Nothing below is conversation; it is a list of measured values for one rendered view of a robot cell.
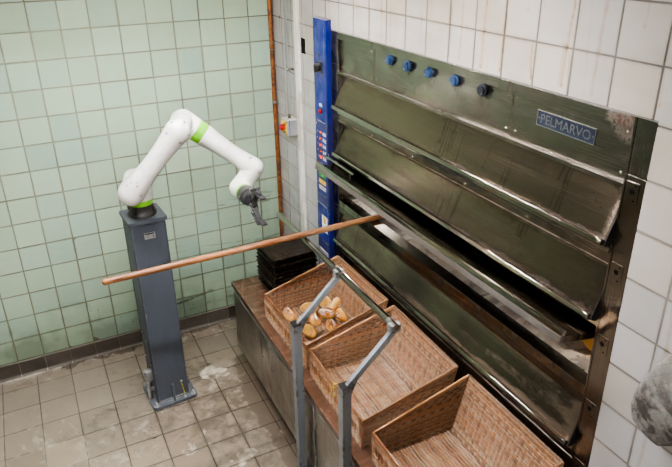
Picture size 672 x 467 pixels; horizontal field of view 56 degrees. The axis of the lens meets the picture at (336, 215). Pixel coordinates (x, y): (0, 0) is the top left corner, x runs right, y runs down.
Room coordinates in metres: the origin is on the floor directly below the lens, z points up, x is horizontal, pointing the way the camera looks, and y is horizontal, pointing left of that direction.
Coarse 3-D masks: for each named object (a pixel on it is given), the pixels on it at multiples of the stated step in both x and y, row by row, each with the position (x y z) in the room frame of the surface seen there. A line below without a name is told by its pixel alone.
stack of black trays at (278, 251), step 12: (264, 240) 3.42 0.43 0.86; (300, 240) 3.44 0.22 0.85; (264, 252) 3.27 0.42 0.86; (276, 252) 3.28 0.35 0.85; (288, 252) 3.28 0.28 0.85; (300, 252) 3.28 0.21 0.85; (312, 252) 3.27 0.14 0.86; (264, 264) 3.29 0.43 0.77; (276, 264) 3.16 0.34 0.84; (288, 264) 3.20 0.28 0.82; (300, 264) 3.24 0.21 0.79; (312, 264) 3.28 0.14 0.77; (264, 276) 3.31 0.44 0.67; (276, 276) 3.17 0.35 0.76; (288, 276) 3.20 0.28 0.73; (312, 276) 3.27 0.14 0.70; (312, 288) 3.28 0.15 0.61
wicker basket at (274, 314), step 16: (336, 256) 3.22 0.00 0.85; (320, 272) 3.17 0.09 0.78; (352, 272) 3.07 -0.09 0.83; (288, 288) 3.08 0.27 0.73; (304, 288) 3.13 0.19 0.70; (320, 288) 3.17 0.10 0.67; (336, 288) 3.15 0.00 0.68; (368, 288) 2.91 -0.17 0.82; (272, 304) 2.91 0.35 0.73; (288, 304) 3.08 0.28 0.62; (352, 304) 2.98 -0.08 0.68; (384, 304) 2.74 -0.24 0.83; (272, 320) 2.93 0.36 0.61; (288, 320) 2.97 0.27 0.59; (336, 320) 2.96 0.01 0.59; (352, 320) 2.65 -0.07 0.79; (288, 336) 2.73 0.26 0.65; (304, 336) 2.82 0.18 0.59; (320, 336) 2.58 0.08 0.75; (304, 352) 2.55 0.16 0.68
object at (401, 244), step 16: (352, 208) 3.16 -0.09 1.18; (368, 224) 2.98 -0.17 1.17; (384, 224) 2.95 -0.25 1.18; (384, 240) 2.84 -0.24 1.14; (400, 240) 2.77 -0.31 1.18; (416, 256) 2.60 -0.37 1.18; (432, 272) 2.46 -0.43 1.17; (448, 272) 2.44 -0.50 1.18; (448, 288) 2.35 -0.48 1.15; (464, 288) 2.31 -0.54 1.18; (480, 304) 2.18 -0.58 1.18; (496, 320) 2.07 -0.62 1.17; (512, 320) 2.06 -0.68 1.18; (512, 336) 1.99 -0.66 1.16; (528, 336) 1.96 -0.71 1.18; (528, 352) 1.91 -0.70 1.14; (544, 352) 1.86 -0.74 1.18; (560, 368) 1.77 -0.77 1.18; (576, 368) 1.77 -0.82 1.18; (576, 384) 1.70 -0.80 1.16
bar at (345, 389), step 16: (288, 224) 2.99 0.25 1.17; (304, 240) 2.80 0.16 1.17; (320, 256) 2.64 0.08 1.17; (336, 272) 2.48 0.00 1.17; (352, 288) 2.35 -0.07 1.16; (368, 304) 2.22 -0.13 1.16; (304, 320) 2.41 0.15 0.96; (384, 320) 2.11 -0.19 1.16; (384, 336) 2.06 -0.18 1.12; (352, 384) 1.98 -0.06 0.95; (304, 400) 2.39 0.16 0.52; (304, 416) 2.39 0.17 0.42; (304, 432) 2.39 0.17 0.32; (304, 448) 2.39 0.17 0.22; (304, 464) 2.39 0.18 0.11
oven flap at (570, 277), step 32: (352, 160) 3.10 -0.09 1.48; (384, 160) 2.87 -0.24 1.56; (416, 192) 2.59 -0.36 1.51; (448, 192) 2.42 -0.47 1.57; (448, 224) 2.33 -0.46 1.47; (480, 224) 2.20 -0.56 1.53; (512, 224) 2.08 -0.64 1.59; (512, 256) 2.01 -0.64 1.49; (544, 256) 1.91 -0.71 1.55; (576, 256) 1.81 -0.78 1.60; (544, 288) 1.82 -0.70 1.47; (576, 288) 1.75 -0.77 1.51
